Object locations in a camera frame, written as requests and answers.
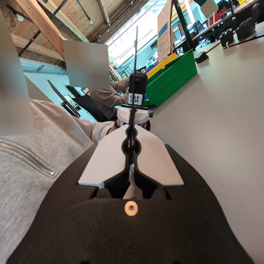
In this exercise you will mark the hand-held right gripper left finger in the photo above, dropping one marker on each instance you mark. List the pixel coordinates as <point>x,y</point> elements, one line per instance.
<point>103,160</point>

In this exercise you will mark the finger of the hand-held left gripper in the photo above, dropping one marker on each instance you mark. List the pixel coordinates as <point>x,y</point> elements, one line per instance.
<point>141,116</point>
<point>123,116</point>

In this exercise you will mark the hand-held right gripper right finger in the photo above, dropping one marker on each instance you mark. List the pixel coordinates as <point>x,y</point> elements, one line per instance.
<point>156,160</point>

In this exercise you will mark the person's left forearm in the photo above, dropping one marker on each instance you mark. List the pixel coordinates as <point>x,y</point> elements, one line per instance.
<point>101,130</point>

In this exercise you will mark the person's left hand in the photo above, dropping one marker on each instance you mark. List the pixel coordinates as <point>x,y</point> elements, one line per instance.
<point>113,130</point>

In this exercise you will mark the blue plastic bin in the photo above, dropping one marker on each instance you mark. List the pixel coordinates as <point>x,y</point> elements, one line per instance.
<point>151,69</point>

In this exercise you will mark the yellow plastic bin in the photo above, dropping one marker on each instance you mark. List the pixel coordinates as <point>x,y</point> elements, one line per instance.
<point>160,64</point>

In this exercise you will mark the black office chair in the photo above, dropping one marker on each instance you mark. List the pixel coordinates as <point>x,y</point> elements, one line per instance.
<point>90,107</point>

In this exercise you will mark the green plastic bin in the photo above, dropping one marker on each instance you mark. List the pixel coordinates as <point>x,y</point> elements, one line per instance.
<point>175,76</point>

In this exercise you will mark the cardboard box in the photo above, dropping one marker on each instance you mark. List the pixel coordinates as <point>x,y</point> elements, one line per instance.
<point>164,35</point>

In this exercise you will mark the person's grey hoodie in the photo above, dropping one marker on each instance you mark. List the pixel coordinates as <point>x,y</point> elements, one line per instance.
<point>41,160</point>

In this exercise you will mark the black framed board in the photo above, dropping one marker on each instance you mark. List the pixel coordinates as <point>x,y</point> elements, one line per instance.
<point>64,99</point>

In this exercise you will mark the small black device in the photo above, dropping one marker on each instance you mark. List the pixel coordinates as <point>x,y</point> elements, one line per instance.
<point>201,56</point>

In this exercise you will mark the black charging dock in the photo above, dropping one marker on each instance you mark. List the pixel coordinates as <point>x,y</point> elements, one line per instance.
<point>245,30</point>
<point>226,39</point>

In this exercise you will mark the ceiling lamp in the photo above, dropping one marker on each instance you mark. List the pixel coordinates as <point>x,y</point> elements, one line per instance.
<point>20,18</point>

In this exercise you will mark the black steel post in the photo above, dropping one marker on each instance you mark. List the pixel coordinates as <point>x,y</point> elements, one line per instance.
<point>182,24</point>

